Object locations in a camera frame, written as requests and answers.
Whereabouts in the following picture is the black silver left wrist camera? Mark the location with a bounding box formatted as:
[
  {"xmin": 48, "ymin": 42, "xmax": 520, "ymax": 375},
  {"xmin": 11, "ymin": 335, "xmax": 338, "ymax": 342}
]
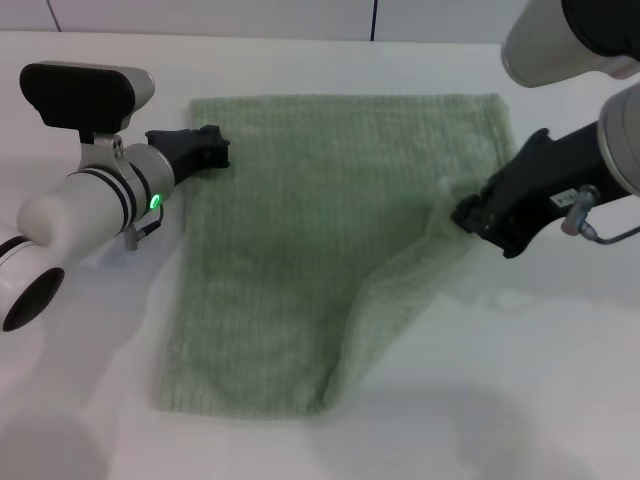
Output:
[{"xmin": 19, "ymin": 60, "xmax": 156, "ymax": 174}]

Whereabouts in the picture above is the green terry towel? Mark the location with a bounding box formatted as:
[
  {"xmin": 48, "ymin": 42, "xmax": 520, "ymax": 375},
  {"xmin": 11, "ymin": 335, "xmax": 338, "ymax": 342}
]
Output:
[{"xmin": 152, "ymin": 92, "xmax": 519, "ymax": 417}]

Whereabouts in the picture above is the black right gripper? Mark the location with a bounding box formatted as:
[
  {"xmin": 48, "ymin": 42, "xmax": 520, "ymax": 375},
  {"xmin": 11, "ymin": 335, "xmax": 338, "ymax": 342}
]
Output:
[{"xmin": 451, "ymin": 122, "xmax": 619, "ymax": 260}]

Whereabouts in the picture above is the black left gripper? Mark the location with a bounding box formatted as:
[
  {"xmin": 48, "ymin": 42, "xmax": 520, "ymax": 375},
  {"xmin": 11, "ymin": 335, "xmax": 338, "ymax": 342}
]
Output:
[{"xmin": 144, "ymin": 123, "xmax": 232, "ymax": 185}]

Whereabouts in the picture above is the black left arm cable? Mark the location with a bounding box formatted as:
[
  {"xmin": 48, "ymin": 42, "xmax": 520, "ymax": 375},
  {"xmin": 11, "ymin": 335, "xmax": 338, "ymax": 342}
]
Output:
[{"xmin": 123, "ymin": 205, "xmax": 165, "ymax": 250}]

